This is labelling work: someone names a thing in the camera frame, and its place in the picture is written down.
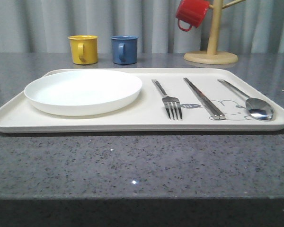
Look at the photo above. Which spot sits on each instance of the silver metal fork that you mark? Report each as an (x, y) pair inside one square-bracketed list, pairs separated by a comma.
[(171, 104)]

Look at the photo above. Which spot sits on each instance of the white round plate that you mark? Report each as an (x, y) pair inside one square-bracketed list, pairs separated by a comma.
[(83, 92)]

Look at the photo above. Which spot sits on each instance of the silver metal spoon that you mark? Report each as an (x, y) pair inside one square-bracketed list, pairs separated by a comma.
[(257, 108)]

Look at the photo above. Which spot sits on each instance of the blue enamel mug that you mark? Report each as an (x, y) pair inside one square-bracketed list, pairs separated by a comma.
[(124, 49)]

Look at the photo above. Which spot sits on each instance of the cream rabbit print tray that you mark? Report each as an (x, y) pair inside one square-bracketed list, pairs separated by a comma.
[(207, 105)]

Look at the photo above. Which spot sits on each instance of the yellow enamel mug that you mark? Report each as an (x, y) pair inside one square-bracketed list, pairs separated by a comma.
[(84, 49)]

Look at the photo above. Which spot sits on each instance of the wooden mug tree stand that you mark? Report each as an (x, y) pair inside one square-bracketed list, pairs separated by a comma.
[(212, 55)]

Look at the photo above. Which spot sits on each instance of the red enamel mug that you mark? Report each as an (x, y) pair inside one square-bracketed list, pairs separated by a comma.
[(192, 12)]

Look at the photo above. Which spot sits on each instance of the grey pleated curtain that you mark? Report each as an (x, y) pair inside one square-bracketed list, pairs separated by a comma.
[(252, 26)]

